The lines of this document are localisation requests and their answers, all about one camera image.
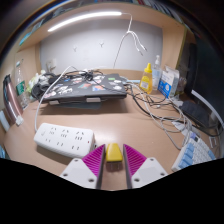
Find black computer monitor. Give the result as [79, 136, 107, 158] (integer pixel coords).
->
[184, 33, 224, 134]

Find clear green-label water bottle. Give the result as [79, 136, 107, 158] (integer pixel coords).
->
[14, 59, 30, 111]

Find yellow charger block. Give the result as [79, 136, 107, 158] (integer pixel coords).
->
[105, 143, 124, 173]

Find white blue keyboard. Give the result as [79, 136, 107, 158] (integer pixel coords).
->
[171, 133, 218, 173]

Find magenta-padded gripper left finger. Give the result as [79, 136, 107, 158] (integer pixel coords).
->
[59, 143, 107, 190]

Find white power strip cable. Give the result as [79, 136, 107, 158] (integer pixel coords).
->
[33, 64, 79, 133]

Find black flat device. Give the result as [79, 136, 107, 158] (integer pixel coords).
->
[181, 99, 213, 130]

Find white power strip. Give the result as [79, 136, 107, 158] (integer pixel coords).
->
[33, 122, 97, 160]

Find white LED light bar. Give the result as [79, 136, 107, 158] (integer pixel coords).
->
[47, 10, 123, 33]

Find black headphones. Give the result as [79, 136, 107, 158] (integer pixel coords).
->
[30, 72, 60, 101]

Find black cable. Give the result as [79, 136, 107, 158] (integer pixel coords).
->
[64, 68, 108, 83]
[128, 83, 188, 123]

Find white green plush toy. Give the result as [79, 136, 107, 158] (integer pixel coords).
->
[26, 69, 48, 93]

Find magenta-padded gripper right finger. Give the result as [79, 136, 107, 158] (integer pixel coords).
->
[122, 143, 169, 190]

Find white rounded small device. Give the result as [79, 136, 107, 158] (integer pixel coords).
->
[0, 109, 11, 133]

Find clear pump bottle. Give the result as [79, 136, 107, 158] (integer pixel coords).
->
[151, 54, 163, 91]

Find dark laptop with stickers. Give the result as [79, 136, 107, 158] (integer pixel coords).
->
[41, 73, 128, 104]

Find grey laptop stand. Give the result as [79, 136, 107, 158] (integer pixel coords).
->
[48, 96, 103, 110]

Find hanging white cable bundle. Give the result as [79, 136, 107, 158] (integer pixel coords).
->
[112, 12, 148, 70]

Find yellow squeeze bottle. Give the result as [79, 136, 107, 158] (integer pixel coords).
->
[139, 62, 154, 95]

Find maroon tall slim appliance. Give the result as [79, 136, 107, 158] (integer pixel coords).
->
[2, 73, 25, 127]

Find blue white carton box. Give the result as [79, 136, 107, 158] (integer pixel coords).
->
[157, 65, 181, 99]

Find white wall socket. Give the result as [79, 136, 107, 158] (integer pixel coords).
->
[45, 59, 58, 72]

